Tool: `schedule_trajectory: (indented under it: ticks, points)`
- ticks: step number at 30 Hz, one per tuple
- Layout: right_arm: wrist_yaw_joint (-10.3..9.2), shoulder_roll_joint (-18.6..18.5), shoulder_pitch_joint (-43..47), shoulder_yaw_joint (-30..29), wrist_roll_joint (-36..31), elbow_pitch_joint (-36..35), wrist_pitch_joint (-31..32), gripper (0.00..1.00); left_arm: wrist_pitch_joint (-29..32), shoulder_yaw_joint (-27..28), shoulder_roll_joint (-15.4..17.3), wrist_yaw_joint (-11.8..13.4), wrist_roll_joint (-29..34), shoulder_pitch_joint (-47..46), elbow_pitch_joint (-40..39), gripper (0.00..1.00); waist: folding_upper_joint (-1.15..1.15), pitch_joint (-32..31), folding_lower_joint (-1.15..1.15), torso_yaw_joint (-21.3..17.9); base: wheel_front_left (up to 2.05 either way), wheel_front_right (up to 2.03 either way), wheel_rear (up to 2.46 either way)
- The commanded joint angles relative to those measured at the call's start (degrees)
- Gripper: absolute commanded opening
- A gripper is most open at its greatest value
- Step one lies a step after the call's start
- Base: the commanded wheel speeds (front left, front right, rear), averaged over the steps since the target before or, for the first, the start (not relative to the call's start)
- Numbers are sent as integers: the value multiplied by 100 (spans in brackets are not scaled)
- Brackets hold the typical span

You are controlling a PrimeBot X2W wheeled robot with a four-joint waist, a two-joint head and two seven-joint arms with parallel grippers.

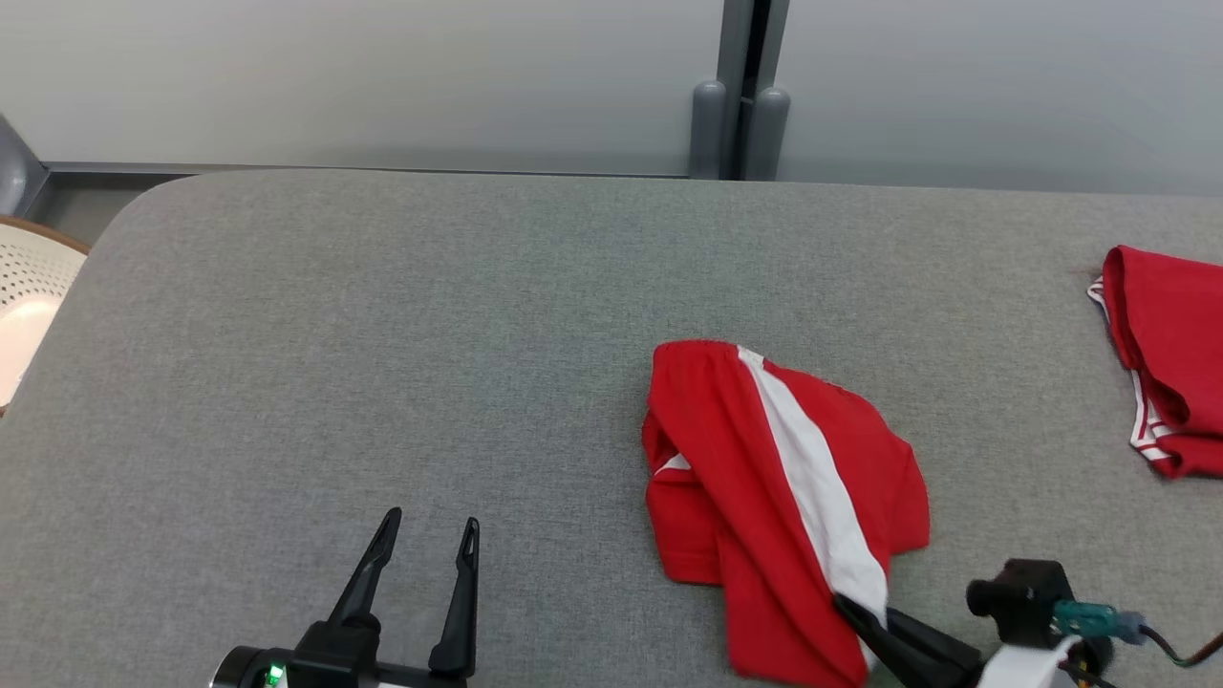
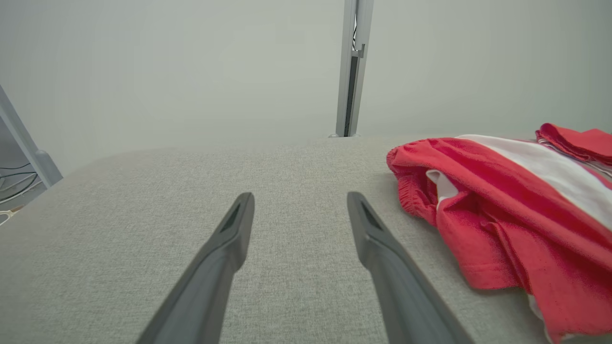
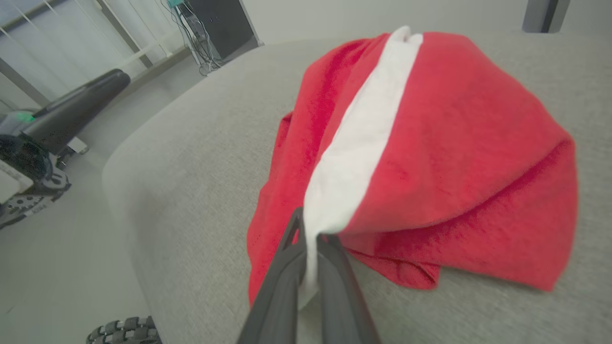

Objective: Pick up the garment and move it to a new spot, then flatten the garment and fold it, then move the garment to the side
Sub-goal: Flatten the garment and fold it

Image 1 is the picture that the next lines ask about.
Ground red white basketball jersey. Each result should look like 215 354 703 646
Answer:
1087 246 1223 481

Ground red shorts with white stripe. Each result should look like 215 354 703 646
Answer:
640 339 933 688

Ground grey corner post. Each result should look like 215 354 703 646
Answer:
0 113 49 219

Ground teal right camera plug cable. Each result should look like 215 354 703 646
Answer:
1051 600 1223 670

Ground grey partition post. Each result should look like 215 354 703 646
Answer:
717 0 791 183

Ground grey partition bottom rail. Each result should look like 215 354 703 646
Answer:
43 161 691 179

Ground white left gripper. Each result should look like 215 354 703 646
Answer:
210 507 482 688

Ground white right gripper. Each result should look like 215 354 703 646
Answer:
833 593 1081 688

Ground white perforated laundry basket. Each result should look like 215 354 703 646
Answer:
0 215 92 417

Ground grey rounded partition foot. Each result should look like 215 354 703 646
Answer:
690 80 729 181
743 86 791 183

